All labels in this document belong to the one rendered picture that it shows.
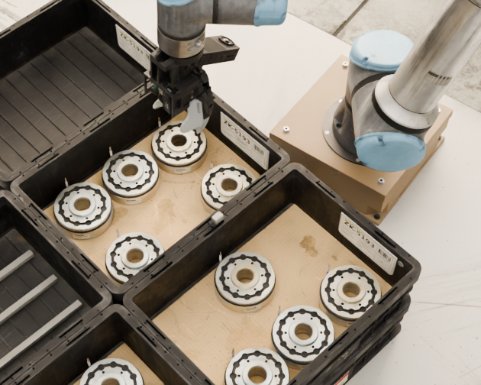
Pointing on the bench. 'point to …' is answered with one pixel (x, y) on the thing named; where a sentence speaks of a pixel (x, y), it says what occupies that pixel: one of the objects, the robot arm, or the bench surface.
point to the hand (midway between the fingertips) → (189, 115)
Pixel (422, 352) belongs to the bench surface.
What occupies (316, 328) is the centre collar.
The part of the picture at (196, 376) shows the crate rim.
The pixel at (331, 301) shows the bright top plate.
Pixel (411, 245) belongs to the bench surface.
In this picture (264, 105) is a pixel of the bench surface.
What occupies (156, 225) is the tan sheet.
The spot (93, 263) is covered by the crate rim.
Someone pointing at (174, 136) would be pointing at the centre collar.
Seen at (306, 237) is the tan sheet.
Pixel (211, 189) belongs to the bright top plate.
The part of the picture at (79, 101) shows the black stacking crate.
